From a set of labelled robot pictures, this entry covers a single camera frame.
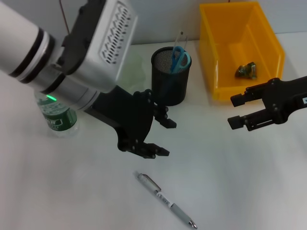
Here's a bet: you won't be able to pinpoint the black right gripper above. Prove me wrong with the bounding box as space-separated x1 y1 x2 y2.
227 76 307 132

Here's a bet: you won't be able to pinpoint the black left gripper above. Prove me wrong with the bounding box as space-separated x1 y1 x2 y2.
85 85 177 160

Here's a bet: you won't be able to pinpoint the green plastic wrapper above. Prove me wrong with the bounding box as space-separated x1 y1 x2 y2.
234 61 259 80

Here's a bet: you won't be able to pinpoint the grey clear ballpoint pen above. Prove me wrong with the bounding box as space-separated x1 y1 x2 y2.
135 171 199 230

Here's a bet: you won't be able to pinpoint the blue scissors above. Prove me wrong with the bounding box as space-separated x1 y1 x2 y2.
160 46 192 96

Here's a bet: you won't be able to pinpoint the clear plastic ruler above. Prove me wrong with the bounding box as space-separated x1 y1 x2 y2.
173 30 188 52

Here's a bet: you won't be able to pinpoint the clear green-label water bottle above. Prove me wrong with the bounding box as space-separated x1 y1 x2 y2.
35 92 80 139

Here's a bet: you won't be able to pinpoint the black mesh pen holder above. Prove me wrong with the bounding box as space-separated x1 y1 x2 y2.
151 46 192 106

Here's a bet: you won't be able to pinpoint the green glass fruit bowl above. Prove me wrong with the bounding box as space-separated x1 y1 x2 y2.
118 51 147 93

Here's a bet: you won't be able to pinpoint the yellow plastic bin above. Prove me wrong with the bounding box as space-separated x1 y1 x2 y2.
199 1 286 101

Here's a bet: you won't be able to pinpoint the black white wrist camera box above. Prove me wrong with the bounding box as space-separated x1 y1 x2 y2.
61 0 139 94

